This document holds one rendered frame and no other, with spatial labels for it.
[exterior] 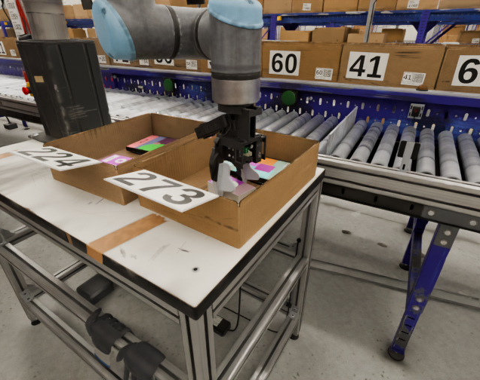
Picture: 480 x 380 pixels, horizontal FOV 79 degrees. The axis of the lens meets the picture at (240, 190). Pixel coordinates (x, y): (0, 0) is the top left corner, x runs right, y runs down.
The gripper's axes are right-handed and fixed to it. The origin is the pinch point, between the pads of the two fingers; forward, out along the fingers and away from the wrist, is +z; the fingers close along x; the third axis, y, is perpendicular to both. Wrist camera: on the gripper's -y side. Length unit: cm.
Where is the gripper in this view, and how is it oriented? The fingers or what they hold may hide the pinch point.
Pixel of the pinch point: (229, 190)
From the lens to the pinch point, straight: 67.2
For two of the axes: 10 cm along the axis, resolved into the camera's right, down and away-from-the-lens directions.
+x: 7.0, -3.4, 6.3
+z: 0.0, 8.8, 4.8
